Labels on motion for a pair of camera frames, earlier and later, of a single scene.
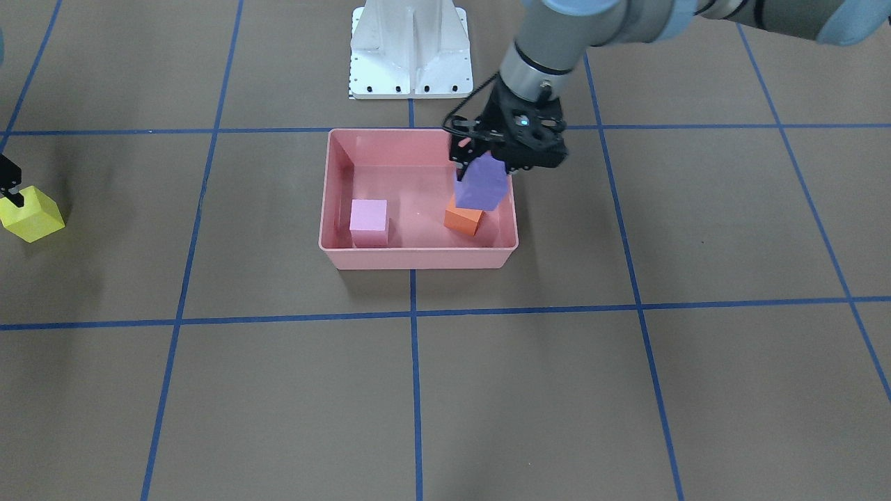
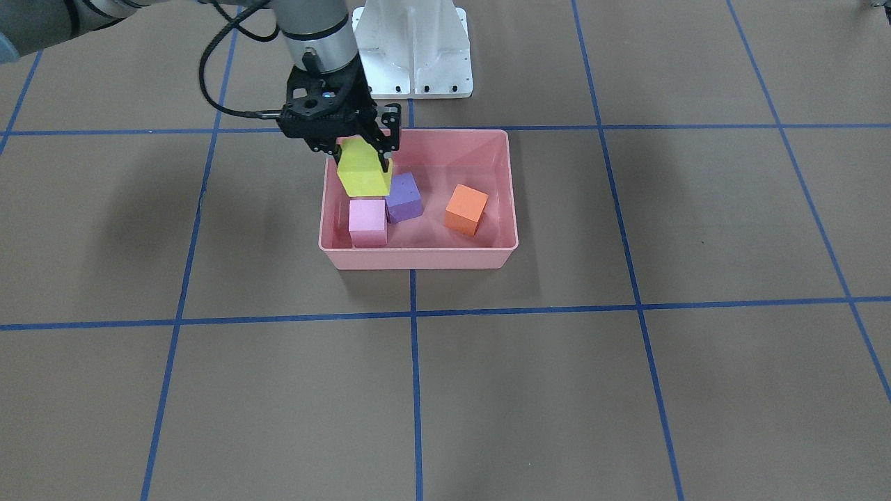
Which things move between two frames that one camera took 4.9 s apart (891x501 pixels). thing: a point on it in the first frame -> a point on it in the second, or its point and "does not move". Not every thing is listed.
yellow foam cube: [39, 218] -> [360, 170]
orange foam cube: [461, 220] does not move
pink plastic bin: [411, 170] does not move
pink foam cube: [369, 225] does not move
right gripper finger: [10, 178] -> [323, 108]
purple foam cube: [483, 185] -> [404, 201]
